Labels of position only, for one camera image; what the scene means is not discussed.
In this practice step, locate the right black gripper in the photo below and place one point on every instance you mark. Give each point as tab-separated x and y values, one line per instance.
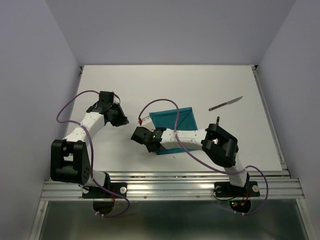
153	131

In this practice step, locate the aluminium rail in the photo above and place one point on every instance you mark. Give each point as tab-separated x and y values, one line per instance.
270	122
175	186

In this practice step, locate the aluminium front rail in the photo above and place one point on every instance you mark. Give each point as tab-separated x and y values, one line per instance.
175	186

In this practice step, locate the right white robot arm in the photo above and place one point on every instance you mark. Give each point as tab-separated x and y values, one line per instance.
220	146

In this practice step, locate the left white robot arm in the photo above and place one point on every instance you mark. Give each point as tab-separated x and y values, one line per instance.
69	157

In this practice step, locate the aluminium right side rail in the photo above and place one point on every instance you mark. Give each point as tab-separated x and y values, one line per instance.
270	122

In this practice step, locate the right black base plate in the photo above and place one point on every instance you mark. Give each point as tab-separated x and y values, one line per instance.
224	189

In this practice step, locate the metal knife black handle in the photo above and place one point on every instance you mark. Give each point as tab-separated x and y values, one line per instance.
225	103

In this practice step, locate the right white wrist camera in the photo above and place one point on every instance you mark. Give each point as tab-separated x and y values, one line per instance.
147	123

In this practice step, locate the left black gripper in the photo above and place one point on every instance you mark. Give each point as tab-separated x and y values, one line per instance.
122	119

